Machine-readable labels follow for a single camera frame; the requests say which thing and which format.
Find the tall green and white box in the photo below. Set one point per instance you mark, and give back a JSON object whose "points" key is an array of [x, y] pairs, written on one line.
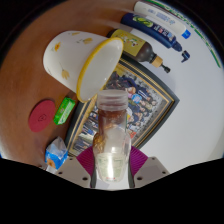
{"points": [[195, 28]]}

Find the small green box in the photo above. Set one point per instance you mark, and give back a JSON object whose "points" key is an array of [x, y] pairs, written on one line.
{"points": [[64, 111]]}

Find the brown pump bottle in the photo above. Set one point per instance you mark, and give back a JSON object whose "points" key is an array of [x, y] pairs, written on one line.
{"points": [[133, 45]]}

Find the white tube with blue cap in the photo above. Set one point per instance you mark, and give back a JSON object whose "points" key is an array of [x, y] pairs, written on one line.
{"points": [[160, 15]]}

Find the white cup with yellow rim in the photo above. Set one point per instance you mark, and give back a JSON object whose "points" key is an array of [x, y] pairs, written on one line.
{"points": [[73, 56]]}

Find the flat round red coaster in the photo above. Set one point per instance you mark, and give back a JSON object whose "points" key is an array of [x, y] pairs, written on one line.
{"points": [[41, 116]]}

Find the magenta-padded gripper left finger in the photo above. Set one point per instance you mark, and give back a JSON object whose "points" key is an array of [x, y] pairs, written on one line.
{"points": [[73, 170]]}

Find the framed group picture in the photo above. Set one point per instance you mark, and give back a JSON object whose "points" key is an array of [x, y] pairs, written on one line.
{"points": [[146, 103]]}

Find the dark blue pump bottle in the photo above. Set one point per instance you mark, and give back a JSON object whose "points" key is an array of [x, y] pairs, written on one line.
{"points": [[150, 28]]}

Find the clear plastic drink bottle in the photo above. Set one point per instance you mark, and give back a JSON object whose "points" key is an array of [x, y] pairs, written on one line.
{"points": [[112, 146]]}

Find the blue tissue pack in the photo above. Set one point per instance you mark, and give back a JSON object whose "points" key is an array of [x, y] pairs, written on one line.
{"points": [[56, 155]]}

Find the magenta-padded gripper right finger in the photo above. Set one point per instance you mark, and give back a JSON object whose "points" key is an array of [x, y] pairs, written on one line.
{"points": [[151, 170]]}

